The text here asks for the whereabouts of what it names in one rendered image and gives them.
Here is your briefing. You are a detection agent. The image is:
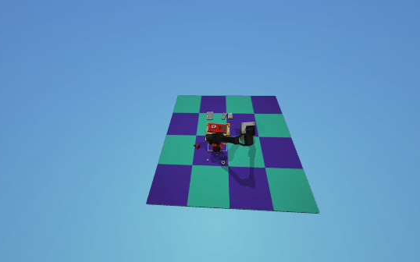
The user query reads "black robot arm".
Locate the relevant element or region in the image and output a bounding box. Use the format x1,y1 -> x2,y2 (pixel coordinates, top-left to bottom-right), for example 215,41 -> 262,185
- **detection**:
205,126 -> 256,147

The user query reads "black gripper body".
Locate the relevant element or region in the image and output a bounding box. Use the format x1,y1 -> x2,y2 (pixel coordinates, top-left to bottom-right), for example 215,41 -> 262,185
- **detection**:
213,143 -> 220,152

